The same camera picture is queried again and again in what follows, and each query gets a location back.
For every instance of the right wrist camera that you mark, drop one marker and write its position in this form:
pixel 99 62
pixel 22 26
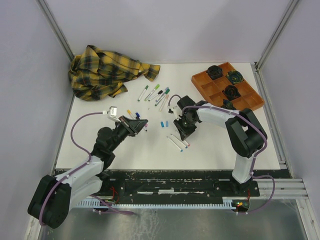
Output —
pixel 175 110

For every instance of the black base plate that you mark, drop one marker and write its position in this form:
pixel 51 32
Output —
pixel 173 187

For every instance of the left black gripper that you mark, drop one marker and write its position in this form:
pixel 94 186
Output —
pixel 133 126

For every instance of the green blue rolled sock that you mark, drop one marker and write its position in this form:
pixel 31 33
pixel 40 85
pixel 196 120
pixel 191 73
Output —
pixel 235 77

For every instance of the purple cap marker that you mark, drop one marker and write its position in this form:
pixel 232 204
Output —
pixel 157 103

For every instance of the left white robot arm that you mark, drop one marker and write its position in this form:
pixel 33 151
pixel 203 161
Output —
pixel 55 196

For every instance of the aluminium frame post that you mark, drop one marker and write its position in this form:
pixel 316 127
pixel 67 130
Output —
pixel 48 14
pixel 283 22

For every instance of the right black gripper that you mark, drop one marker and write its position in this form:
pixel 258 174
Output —
pixel 184 133

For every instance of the left aluminium frame post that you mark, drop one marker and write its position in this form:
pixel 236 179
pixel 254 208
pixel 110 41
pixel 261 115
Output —
pixel 48 14

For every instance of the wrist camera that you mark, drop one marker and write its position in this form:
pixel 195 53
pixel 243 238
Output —
pixel 175 110
pixel 112 114

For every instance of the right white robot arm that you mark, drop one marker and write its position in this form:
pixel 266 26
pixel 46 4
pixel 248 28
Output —
pixel 247 136

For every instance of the black cap marker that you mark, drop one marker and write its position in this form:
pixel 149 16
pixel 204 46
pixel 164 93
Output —
pixel 155 96

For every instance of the yellow plaid shirt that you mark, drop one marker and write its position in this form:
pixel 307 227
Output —
pixel 96 74

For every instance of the right aluminium frame post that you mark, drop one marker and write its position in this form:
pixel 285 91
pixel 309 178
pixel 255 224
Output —
pixel 283 22

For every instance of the yellow cap marker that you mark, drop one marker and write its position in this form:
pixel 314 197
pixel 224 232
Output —
pixel 130 114

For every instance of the pink cap marker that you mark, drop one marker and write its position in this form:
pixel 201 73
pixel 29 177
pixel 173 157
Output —
pixel 163 103

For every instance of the dark floral rolled sock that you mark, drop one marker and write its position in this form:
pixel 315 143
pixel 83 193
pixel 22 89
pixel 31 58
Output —
pixel 231 92

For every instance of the light green cap marker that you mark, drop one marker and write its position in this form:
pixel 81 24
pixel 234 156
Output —
pixel 152 92

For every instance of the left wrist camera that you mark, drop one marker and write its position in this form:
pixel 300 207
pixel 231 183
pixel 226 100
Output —
pixel 112 114

